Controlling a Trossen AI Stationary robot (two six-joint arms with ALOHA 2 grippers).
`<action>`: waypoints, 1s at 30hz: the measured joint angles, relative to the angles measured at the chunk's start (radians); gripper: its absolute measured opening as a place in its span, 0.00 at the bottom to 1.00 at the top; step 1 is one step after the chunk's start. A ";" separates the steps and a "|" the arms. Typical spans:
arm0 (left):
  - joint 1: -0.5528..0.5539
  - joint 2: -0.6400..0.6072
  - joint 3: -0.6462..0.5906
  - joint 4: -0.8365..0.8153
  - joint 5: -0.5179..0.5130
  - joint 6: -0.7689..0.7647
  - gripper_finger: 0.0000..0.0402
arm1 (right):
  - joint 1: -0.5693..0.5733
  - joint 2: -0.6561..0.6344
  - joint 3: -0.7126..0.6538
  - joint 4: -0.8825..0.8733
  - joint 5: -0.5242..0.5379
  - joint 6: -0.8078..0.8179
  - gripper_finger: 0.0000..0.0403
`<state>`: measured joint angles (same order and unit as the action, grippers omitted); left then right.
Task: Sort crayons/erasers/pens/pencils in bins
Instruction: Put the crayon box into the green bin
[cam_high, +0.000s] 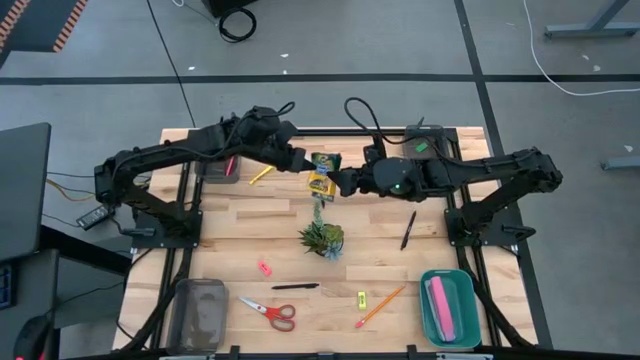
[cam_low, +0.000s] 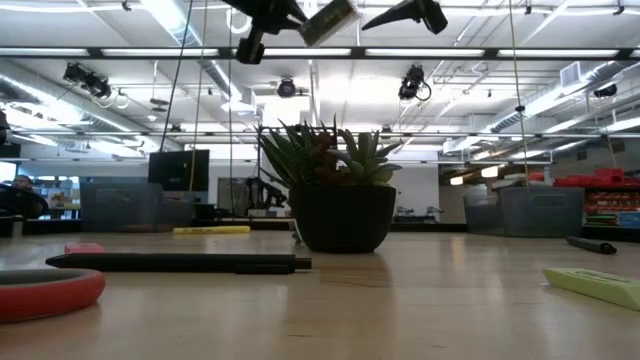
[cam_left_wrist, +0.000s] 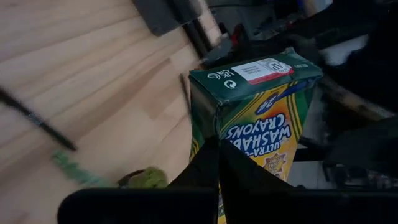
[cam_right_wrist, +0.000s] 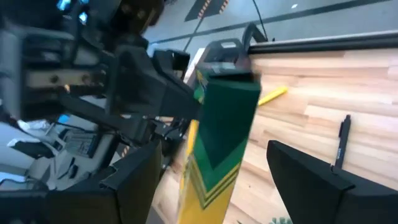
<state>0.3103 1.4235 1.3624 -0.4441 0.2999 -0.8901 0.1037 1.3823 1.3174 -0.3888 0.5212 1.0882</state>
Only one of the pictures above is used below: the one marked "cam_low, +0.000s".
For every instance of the potted succulent plant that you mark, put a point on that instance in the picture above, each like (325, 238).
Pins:
(342, 220)

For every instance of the black monitor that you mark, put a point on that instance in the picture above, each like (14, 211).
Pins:
(177, 170)

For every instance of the yellow eraser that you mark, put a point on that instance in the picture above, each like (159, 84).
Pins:
(600, 287)

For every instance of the yellow highlighter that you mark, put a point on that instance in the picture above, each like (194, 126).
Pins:
(210, 230)

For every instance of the person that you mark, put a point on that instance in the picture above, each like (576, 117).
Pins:
(22, 200)

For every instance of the black pen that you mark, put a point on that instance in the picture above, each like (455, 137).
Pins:
(175, 262)
(590, 244)

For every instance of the shelf with red bins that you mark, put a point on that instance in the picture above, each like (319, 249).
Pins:
(607, 176)

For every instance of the black overhead frame bar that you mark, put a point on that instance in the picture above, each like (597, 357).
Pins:
(357, 52)

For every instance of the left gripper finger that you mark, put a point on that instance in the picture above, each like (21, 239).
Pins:
(292, 14)

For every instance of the small pink eraser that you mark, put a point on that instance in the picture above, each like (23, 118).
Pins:
(85, 248)

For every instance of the black overhead device pair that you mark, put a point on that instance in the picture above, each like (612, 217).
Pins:
(95, 86)

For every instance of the black background robot arm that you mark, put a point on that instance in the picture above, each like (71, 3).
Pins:
(265, 192)

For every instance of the dark clear plastic bin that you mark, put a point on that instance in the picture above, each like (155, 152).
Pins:
(540, 212)
(120, 205)

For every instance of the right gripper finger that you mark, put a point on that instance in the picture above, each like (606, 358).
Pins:
(405, 12)

